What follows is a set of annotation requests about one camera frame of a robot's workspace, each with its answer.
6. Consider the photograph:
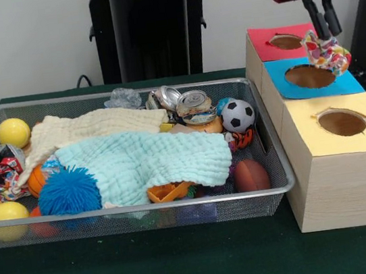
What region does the light blue muslin cloth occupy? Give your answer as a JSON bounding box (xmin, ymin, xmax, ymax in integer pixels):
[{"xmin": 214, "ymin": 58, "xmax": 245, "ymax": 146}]
[{"xmin": 53, "ymin": 117, "xmax": 238, "ymax": 217}]

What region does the wooden box with three holes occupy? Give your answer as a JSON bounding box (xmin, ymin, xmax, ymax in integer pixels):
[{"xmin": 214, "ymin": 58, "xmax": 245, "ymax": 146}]
[{"xmin": 239, "ymin": 12, "xmax": 366, "ymax": 240}]

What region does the dark green tablecloth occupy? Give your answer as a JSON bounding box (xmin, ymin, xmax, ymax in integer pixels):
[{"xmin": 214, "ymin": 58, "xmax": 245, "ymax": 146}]
[{"xmin": 0, "ymin": 46, "xmax": 366, "ymax": 274}]

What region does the crushed silver can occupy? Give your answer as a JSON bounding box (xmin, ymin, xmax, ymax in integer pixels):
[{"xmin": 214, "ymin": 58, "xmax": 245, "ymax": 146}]
[{"xmin": 143, "ymin": 83, "xmax": 185, "ymax": 115}]

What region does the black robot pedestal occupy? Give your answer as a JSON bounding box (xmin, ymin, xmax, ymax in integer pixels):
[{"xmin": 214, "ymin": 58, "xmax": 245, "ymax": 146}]
[{"xmin": 76, "ymin": 0, "xmax": 231, "ymax": 89}]

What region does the small soccer ball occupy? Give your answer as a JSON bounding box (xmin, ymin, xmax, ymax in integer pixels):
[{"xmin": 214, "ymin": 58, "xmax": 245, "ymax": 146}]
[{"xmin": 218, "ymin": 96, "xmax": 258, "ymax": 136}]

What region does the yellow ball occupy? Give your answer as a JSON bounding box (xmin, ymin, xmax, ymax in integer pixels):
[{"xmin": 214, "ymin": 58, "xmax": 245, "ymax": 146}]
[
  {"xmin": 0, "ymin": 116, "xmax": 34, "ymax": 153},
  {"xmin": 0, "ymin": 198, "xmax": 34, "ymax": 244}
]

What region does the colourful patterned cloth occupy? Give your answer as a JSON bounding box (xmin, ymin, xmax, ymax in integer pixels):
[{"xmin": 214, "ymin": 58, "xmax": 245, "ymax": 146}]
[{"xmin": 299, "ymin": 24, "xmax": 355, "ymax": 82}]

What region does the small orange basketball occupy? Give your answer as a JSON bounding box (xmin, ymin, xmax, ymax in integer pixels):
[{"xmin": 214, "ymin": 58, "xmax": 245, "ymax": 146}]
[{"xmin": 25, "ymin": 163, "xmax": 49, "ymax": 199}]

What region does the brown toy football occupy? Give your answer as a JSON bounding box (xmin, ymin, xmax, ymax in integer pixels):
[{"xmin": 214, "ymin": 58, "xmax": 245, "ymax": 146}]
[{"xmin": 231, "ymin": 156, "xmax": 272, "ymax": 194}]

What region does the blue spiky ball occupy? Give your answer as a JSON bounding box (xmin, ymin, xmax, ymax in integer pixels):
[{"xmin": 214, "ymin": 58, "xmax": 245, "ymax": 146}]
[{"xmin": 33, "ymin": 161, "xmax": 105, "ymax": 220}]

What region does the cream muslin cloth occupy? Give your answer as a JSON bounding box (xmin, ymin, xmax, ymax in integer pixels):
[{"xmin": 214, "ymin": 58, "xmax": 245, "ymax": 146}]
[{"xmin": 8, "ymin": 99, "xmax": 177, "ymax": 188}]

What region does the shallow mesh bin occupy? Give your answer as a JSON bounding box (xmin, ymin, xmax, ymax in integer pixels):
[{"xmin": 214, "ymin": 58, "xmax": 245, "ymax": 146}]
[{"xmin": 0, "ymin": 65, "xmax": 300, "ymax": 254}]

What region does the crushed can with printed label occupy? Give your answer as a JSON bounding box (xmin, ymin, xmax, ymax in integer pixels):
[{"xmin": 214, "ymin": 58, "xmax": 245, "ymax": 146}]
[{"xmin": 173, "ymin": 87, "xmax": 219, "ymax": 128}]

